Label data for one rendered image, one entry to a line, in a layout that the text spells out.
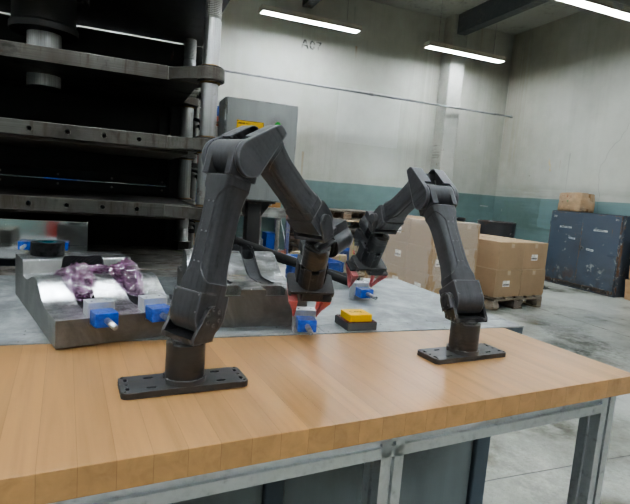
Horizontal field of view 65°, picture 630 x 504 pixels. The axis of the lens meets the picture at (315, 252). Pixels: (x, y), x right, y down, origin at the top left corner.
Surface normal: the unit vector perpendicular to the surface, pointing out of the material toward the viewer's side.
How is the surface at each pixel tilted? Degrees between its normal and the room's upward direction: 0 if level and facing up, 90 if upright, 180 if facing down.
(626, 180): 90
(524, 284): 90
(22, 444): 0
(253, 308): 90
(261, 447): 90
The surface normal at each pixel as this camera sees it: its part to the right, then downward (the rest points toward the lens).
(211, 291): 0.76, 0.12
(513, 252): 0.50, 0.15
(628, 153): -0.93, -0.03
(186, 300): -0.57, -0.18
